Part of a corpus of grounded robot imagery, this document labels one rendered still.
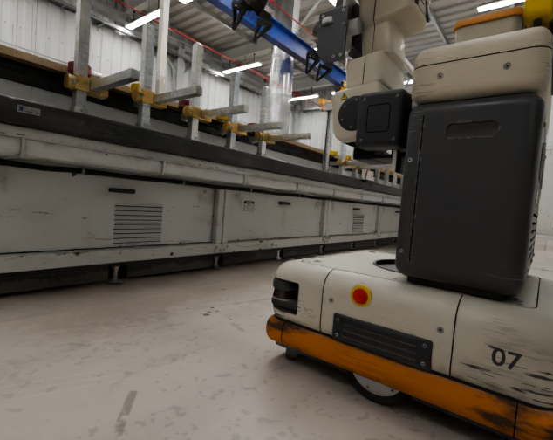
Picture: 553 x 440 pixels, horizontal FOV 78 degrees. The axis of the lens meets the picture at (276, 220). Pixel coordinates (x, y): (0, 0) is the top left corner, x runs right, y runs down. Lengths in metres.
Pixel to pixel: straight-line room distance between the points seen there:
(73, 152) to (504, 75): 1.30
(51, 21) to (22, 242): 8.15
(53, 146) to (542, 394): 1.47
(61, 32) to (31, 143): 8.20
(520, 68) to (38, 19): 9.13
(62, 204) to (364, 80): 1.27
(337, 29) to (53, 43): 8.50
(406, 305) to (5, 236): 1.41
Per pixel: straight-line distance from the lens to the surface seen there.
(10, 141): 1.40
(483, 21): 1.07
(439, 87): 0.86
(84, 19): 1.54
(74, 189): 1.69
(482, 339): 0.78
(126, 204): 1.78
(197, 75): 1.76
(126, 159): 1.54
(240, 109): 1.54
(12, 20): 9.26
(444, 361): 0.81
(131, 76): 1.23
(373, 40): 1.20
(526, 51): 0.85
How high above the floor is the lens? 0.44
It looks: 3 degrees down
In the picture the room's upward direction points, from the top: 5 degrees clockwise
